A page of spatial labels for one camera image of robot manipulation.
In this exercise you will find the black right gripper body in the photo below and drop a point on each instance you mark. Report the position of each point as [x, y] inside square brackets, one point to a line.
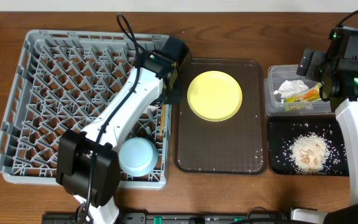
[311, 64]

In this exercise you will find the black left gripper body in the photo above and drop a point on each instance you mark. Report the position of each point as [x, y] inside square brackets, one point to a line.
[173, 94]

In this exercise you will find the wooden chopstick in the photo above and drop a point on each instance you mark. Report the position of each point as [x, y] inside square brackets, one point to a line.
[162, 120]

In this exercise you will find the yellow pandan cake wrapper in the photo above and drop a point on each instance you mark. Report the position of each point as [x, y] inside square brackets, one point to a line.
[309, 95]

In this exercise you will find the white tissue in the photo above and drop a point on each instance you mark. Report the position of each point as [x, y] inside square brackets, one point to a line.
[291, 88]

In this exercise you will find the light blue rice bowl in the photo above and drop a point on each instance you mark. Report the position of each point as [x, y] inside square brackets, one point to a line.
[138, 157]

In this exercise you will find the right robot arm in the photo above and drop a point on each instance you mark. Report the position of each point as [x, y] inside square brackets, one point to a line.
[343, 99]

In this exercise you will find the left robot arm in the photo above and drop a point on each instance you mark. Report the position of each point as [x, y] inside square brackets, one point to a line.
[88, 165]

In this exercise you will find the pile of rice waste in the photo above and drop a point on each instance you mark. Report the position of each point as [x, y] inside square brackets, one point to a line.
[309, 153]

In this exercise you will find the grey dishwasher rack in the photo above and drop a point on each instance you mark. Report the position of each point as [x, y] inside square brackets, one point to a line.
[64, 80]

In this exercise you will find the clear plastic bin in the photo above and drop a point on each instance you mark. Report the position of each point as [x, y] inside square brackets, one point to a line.
[274, 105]

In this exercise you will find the yellow plastic plate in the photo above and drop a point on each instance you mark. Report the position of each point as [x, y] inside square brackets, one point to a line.
[214, 96]

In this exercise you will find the black plastic tray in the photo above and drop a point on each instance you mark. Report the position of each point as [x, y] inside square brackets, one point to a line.
[281, 146]

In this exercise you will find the dark brown serving tray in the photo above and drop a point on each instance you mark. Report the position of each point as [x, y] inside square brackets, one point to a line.
[234, 146]

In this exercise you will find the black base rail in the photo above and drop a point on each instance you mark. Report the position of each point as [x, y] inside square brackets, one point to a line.
[141, 218]

